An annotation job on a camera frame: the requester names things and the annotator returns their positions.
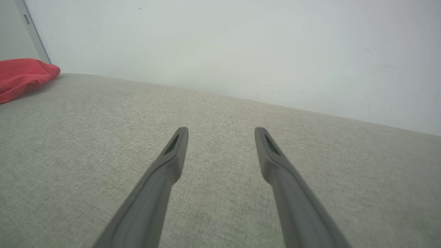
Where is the red and white sports garment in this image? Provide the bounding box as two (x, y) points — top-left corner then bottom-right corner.
(0, 58), (61, 104)

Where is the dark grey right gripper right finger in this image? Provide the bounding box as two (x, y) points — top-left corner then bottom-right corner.
(254, 127), (352, 248)

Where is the grey metal frame strip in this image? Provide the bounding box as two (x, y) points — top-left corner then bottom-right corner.
(14, 0), (51, 64)

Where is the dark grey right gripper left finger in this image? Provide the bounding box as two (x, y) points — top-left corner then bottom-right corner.
(93, 127), (189, 248)

